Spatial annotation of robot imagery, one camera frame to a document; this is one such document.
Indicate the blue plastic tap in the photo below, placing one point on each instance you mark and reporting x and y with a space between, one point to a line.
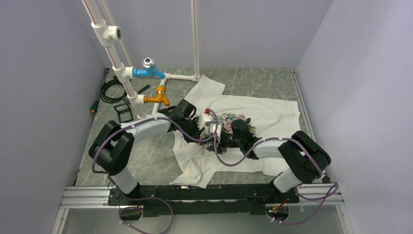
149 69

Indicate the white PVC pipe frame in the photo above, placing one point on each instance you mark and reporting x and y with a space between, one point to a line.
109 36

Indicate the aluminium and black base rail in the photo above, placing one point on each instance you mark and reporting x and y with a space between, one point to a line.
215 199

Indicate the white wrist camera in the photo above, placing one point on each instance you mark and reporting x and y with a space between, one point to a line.
217 129
205 119

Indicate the green handled screwdriver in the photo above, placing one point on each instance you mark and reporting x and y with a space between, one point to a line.
94 107

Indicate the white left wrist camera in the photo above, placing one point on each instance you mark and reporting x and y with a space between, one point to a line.
205 119

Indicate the black bar tool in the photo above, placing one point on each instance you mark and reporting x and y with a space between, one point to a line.
146 87

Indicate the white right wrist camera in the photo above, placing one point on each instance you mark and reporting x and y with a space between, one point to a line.
217 129

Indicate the orange plastic tap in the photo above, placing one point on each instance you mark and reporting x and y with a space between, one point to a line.
160 96

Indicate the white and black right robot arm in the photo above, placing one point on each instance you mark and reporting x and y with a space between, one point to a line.
305 158

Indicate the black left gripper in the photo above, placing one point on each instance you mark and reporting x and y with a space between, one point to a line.
197 132

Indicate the white floral print t-shirt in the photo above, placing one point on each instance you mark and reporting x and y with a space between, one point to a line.
268 118

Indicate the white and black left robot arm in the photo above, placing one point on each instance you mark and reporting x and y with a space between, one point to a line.
112 147

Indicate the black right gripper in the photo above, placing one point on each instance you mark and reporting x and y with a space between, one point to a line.
220 146

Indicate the black rectangular frame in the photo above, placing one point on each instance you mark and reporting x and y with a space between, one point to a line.
124 112

